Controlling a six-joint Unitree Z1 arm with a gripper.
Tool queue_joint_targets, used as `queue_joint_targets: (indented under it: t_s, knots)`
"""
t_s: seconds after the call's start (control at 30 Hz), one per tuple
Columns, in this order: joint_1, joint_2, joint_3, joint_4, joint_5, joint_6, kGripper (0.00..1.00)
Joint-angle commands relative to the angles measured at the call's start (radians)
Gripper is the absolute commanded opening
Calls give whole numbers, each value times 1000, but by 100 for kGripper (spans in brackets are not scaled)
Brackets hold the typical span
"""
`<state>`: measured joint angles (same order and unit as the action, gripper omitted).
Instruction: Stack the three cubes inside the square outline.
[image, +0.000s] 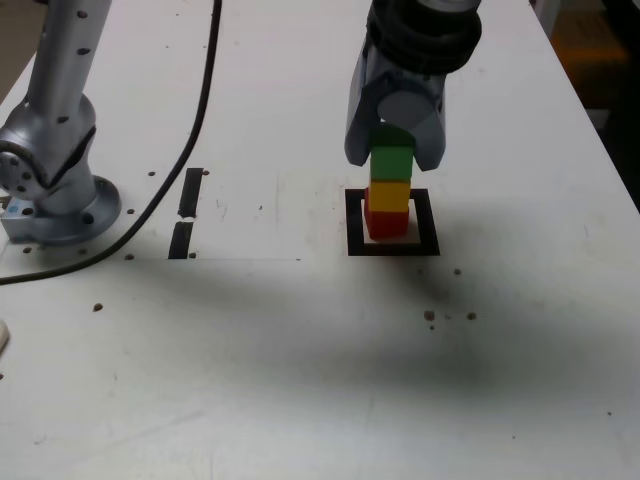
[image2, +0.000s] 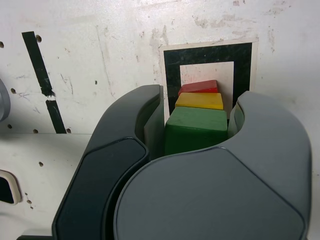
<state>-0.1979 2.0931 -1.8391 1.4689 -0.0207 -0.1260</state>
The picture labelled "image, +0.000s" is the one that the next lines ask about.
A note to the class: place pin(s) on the black tape strip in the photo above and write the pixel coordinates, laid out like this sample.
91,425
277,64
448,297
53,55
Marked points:
190,192

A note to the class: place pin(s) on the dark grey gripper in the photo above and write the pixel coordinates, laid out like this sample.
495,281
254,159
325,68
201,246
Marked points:
410,82

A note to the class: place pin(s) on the black tape square outline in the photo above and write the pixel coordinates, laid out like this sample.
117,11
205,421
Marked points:
352,225

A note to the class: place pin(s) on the green cube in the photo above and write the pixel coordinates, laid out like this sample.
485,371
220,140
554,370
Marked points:
392,162

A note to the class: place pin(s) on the yellow cube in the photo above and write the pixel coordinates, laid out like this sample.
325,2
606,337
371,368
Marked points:
390,195

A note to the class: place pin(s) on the red cube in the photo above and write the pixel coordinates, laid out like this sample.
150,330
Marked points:
387,225

